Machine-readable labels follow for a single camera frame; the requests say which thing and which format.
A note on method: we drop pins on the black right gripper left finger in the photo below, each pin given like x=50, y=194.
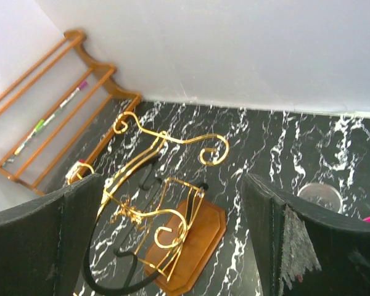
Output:
x=43, y=241

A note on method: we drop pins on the clear wine glass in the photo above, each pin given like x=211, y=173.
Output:
x=323, y=195

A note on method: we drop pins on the red white small box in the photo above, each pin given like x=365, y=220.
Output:
x=73, y=170

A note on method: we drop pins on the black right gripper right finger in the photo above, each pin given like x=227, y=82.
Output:
x=302, y=248

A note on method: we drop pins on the gold wire wine glass rack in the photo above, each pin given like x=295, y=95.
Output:
x=170, y=229

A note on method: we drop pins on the wooden tiered shelf rack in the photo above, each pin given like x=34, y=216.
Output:
x=72, y=40

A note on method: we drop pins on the green capped marker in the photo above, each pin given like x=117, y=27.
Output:
x=18, y=150

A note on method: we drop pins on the purple capped marker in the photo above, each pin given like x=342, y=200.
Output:
x=58, y=110

